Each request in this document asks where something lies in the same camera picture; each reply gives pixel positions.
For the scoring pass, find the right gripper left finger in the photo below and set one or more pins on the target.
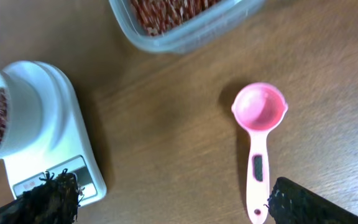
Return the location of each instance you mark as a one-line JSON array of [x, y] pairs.
[[55, 201]]

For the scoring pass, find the white digital kitchen scale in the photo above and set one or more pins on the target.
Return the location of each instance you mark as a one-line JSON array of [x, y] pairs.
[[62, 143]]

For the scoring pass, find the pink measuring scoop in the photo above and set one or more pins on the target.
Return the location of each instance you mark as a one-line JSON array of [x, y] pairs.
[[258, 108]]

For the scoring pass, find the white round bowl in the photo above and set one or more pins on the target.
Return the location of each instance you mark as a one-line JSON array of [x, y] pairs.
[[24, 115]]

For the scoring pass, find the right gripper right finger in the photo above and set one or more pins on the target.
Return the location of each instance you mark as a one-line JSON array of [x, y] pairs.
[[290, 203]]

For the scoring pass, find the clear plastic bean container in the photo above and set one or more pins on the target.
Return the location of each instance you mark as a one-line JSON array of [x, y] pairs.
[[207, 26]]

